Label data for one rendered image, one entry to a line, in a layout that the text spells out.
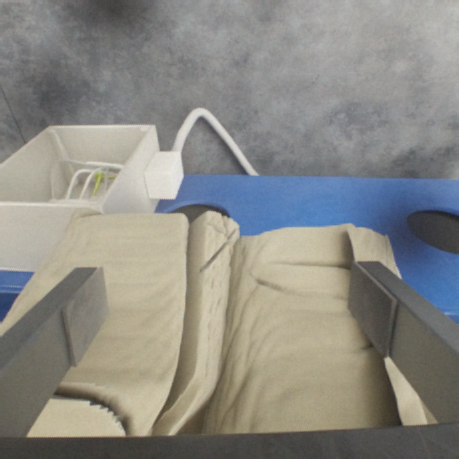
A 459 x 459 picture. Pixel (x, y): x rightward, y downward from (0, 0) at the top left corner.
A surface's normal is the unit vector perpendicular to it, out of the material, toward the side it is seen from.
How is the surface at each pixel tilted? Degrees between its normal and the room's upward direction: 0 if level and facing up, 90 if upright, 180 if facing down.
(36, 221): 0
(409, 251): 90
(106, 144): 0
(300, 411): 81
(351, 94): 0
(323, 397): 87
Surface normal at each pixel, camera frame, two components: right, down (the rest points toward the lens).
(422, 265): -0.04, -0.77
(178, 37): -0.09, 0.64
